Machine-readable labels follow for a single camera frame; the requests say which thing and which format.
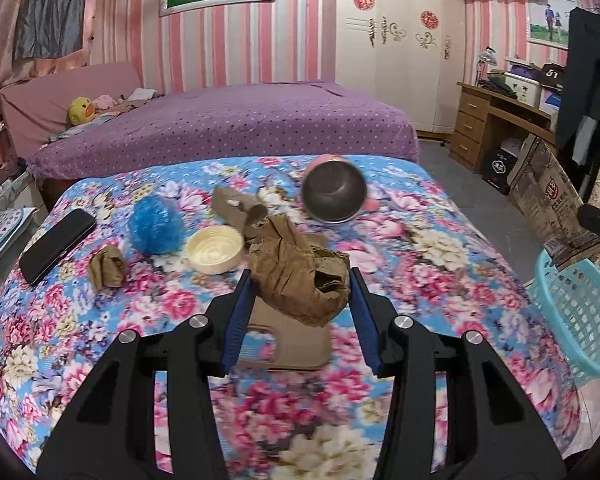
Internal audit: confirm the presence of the snack package with Chinese text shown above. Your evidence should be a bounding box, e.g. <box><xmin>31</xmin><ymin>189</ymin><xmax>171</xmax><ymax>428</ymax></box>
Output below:
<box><xmin>507</xmin><ymin>134</ymin><xmax>600</xmax><ymax>271</ymax></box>

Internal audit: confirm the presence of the brown cardboard tray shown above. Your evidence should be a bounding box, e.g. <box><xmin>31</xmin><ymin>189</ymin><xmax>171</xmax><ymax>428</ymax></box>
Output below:
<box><xmin>238</xmin><ymin>297</ymin><xmax>332</xmax><ymax>372</ymax></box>

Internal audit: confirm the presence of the cream round plastic lid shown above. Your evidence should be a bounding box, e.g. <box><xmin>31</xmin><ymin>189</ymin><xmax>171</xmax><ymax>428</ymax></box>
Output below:
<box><xmin>185</xmin><ymin>226</ymin><xmax>245</xmax><ymax>275</ymax></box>

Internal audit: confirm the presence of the light blue plastic basket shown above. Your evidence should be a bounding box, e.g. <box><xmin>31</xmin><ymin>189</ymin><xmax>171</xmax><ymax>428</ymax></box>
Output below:
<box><xmin>528</xmin><ymin>252</ymin><xmax>600</xmax><ymax>387</ymax></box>

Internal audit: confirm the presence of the black box under desk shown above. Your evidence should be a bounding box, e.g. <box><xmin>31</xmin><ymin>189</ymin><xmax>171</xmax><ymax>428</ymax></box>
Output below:
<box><xmin>481</xmin><ymin>148</ymin><xmax>517</xmax><ymax>195</ymax></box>

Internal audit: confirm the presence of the black hanging jacket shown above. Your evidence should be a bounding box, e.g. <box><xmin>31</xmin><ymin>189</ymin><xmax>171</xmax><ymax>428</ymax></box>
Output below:
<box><xmin>556</xmin><ymin>8</ymin><xmax>600</xmax><ymax>200</ymax></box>

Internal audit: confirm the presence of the blue crumpled plastic bag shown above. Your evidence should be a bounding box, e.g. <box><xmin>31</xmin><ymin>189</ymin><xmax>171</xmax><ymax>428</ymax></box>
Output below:
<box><xmin>129</xmin><ymin>195</ymin><xmax>185</xmax><ymax>256</ymax></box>

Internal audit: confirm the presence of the pink metal mug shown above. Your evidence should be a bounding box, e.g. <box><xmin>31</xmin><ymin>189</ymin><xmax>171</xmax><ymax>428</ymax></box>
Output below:
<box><xmin>300</xmin><ymin>154</ymin><xmax>375</xmax><ymax>224</ymax></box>

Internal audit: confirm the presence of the floral bed cover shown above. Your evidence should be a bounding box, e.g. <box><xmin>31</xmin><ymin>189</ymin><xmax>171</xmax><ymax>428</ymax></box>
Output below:
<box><xmin>0</xmin><ymin>155</ymin><xmax>581</xmax><ymax>479</ymax></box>

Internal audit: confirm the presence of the small crumpled brown paper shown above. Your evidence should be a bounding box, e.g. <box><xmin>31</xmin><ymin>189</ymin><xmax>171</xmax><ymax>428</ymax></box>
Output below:
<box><xmin>87</xmin><ymin>245</ymin><xmax>128</xmax><ymax>292</ymax></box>

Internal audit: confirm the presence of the white storage box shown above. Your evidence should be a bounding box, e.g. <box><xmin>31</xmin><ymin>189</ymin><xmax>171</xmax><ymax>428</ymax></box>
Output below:
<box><xmin>505</xmin><ymin>72</ymin><xmax>541</xmax><ymax>108</ymax></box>

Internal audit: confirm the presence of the wooden desk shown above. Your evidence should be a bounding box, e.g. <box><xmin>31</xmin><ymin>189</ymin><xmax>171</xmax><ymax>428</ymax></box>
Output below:
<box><xmin>450</xmin><ymin>84</ymin><xmax>557</xmax><ymax>177</ymax></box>

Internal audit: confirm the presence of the black glasses case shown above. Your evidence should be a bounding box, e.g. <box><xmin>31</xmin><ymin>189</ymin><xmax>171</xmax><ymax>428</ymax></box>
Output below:
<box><xmin>19</xmin><ymin>209</ymin><xmax>96</xmax><ymax>287</ymax></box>

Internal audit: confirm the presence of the purple dotted bed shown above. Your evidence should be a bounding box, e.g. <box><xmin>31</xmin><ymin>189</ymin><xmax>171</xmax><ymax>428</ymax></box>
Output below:
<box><xmin>27</xmin><ymin>80</ymin><xmax>419</xmax><ymax>181</ymax></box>

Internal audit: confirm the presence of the desk lamp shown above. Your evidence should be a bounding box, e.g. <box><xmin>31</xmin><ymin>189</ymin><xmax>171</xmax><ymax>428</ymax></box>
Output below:
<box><xmin>475</xmin><ymin>46</ymin><xmax>498</xmax><ymax>86</ymax></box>

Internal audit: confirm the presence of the small framed couple photo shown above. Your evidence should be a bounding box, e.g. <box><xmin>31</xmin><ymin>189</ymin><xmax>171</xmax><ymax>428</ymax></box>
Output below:
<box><xmin>527</xmin><ymin>0</ymin><xmax>579</xmax><ymax>50</ymax></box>

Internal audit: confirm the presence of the yellow duck plush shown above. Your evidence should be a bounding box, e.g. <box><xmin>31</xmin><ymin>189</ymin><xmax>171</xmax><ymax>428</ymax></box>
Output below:
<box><xmin>68</xmin><ymin>96</ymin><xmax>96</xmax><ymax>126</ymax></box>

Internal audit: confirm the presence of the white wardrobe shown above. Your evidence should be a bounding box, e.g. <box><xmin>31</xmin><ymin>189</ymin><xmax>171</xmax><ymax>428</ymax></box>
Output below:
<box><xmin>335</xmin><ymin>0</ymin><xmax>466</xmax><ymax>134</ymax></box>

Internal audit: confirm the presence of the pink bed headboard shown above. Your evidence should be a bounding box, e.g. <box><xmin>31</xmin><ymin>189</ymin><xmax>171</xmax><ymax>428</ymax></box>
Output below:
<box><xmin>0</xmin><ymin>62</ymin><xmax>143</xmax><ymax>158</ymax></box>

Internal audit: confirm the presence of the grey window curtain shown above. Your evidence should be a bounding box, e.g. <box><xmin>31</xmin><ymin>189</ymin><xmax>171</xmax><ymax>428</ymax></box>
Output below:
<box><xmin>14</xmin><ymin>0</ymin><xmax>86</xmax><ymax>60</ymax></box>

